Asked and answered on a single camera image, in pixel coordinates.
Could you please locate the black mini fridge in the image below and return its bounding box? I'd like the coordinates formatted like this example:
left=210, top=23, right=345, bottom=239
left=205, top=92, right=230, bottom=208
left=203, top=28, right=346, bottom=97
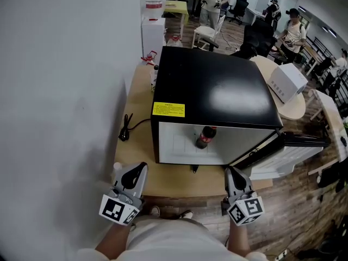
left=151, top=46, right=332, bottom=181

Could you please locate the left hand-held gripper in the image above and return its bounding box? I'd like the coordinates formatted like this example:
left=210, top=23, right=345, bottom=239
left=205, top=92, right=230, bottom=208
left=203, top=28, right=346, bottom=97
left=98, top=161, right=149, bottom=226

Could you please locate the white wooden chair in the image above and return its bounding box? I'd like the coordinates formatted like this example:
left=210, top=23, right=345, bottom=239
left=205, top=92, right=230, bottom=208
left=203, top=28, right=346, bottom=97
left=191, top=15, right=226, bottom=51

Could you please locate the white microwave oven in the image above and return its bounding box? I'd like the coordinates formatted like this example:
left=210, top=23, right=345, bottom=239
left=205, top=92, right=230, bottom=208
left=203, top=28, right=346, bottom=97
left=267, top=63, right=309, bottom=104

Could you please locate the round light wooden table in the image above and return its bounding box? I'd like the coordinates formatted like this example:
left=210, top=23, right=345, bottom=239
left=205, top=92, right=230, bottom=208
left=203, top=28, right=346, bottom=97
left=250, top=55, right=307, bottom=121

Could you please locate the black office chair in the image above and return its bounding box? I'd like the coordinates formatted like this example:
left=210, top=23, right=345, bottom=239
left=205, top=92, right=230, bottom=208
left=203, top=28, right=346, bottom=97
left=230, top=17, right=278, bottom=61
left=227, top=0, right=250, bottom=26

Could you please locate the yellow-green table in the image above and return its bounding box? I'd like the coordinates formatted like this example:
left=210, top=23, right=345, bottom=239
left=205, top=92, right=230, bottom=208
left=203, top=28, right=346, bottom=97
left=163, top=0, right=190, bottom=36

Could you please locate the white water dispenser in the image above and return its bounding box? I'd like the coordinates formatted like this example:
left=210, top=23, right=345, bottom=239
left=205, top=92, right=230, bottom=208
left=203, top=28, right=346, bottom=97
left=140, top=17, right=167, bottom=61

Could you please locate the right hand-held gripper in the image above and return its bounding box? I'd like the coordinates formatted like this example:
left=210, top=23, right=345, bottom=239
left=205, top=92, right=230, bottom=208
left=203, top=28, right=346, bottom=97
left=221, top=165, right=266, bottom=227

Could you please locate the clear jug red handle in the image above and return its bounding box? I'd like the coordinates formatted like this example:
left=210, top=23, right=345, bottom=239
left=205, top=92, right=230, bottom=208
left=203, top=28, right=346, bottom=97
left=140, top=50, right=158, bottom=66

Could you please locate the person's white t-shirt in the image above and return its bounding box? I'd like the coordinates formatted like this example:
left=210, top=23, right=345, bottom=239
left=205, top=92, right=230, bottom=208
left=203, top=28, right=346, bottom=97
left=76, top=217, right=270, bottom=261

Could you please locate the person's left forearm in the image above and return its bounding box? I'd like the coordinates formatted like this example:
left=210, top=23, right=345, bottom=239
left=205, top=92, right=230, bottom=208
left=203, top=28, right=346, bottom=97
left=94, top=221, right=134, bottom=260

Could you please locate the white bottle with black cap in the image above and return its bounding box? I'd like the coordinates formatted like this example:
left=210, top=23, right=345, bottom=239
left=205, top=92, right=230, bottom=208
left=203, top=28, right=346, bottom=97
left=149, top=65, right=160, bottom=92

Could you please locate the dark cola bottle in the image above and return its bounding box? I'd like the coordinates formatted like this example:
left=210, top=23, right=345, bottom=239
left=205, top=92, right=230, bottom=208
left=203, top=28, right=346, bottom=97
left=195, top=126, right=218, bottom=150

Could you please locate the clear jug red cap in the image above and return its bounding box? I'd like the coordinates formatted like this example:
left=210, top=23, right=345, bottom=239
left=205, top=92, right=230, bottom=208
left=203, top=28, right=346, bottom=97
left=165, top=35, right=183, bottom=48

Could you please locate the long white desk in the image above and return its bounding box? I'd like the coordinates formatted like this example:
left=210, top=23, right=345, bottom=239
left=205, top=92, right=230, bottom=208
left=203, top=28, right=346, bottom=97
left=308, top=89, right=348, bottom=176

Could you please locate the yellow warning sticker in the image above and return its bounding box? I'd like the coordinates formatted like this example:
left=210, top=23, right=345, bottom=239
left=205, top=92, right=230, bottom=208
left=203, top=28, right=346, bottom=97
left=152, top=102, right=185, bottom=117

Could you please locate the light wooden platform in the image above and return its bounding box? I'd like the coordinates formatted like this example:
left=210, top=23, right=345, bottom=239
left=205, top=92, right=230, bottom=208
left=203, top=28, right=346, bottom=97
left=110, top=64, right=274, bottom=198

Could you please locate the person's right forearm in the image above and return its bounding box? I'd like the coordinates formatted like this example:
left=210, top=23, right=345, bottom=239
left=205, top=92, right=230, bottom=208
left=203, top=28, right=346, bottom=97
left=227, top=221, right=252, bottom=257

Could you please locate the black power cord with plug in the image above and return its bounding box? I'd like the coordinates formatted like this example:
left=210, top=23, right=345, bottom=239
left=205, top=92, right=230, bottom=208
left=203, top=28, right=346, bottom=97
left=118, top=113, right=152, bottom=142

